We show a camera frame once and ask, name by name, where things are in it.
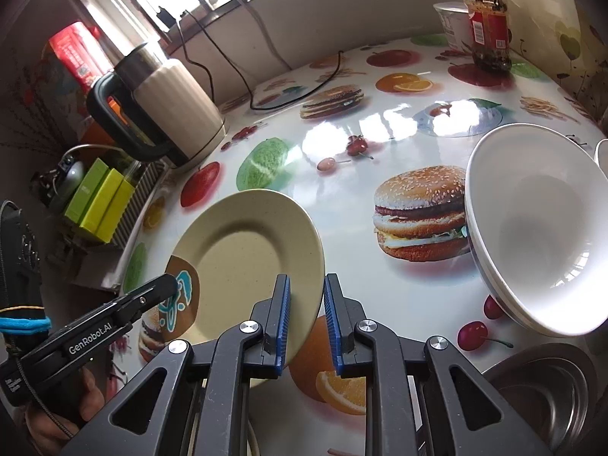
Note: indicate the orange box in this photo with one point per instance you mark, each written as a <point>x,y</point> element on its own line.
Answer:
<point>95,133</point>

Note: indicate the cream electric kettle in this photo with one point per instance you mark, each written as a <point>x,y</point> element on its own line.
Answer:
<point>175,99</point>

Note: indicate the small white carton box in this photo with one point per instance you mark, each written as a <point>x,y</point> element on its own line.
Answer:
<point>451,23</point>

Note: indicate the person's left hand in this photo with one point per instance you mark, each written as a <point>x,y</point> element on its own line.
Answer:
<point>47,430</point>

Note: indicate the black power adapter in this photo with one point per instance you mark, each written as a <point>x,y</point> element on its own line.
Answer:
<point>166,16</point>

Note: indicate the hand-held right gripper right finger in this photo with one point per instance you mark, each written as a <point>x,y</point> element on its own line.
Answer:
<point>332,323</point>

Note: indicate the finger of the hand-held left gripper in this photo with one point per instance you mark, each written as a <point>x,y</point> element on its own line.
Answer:
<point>152,297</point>

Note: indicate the red packet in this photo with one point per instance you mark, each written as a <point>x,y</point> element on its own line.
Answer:
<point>76,52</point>

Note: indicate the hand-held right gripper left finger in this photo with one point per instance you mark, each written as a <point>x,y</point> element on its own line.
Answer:
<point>283,323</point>

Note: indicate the lime green box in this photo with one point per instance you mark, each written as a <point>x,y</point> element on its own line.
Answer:
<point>109,209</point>

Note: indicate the grey ribbed board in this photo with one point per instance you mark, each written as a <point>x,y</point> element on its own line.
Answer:
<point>140,199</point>

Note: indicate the beige plate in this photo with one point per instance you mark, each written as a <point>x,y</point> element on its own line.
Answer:
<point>247,247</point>

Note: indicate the glass jar with red label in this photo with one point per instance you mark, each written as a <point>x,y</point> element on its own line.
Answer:
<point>489,28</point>

